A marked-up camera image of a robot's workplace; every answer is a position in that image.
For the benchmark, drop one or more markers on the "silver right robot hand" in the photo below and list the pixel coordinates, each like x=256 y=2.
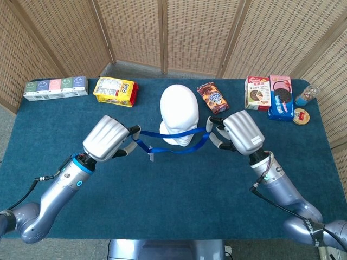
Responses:
x=244 y=132

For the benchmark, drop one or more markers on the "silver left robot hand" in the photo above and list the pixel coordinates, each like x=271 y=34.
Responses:
x=105 y=138

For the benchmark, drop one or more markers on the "white ID badge card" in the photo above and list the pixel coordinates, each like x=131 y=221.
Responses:
x=151 y=157

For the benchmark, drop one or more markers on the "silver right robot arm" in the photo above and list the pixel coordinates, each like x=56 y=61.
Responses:
x=282 y=184

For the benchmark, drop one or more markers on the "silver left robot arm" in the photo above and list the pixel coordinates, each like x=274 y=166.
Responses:
x=59 y=189

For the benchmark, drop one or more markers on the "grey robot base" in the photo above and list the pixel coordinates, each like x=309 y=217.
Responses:
x=162 y=250

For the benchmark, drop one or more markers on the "white foam mannequin head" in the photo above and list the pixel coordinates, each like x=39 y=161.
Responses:
x=179 y=108

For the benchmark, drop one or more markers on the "red white pie box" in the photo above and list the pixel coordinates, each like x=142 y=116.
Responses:
x=257 y=93

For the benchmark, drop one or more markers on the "brown chocolate cookie pack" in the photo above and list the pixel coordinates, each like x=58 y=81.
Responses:
x=212 y=98

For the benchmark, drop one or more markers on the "yellow Lipo biscuit bag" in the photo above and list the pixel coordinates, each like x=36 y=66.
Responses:
x=114 y=90

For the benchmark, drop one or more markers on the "blue pink Oreo box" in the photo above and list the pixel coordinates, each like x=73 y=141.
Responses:
x=282 y=97

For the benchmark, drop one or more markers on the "round gold red tin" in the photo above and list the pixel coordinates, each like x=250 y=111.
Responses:
x=301 y=117

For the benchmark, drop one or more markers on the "multicolour tissue pack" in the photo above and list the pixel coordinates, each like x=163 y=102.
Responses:
x=54 y=88

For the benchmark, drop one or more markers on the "clear cup with candies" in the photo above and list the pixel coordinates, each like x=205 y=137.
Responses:
x=307 y=94

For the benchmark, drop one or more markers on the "teal table cloth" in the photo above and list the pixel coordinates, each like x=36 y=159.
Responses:
x=162 y=195

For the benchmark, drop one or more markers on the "wicker folding screen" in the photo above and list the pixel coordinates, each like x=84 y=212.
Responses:
x=67 y=32

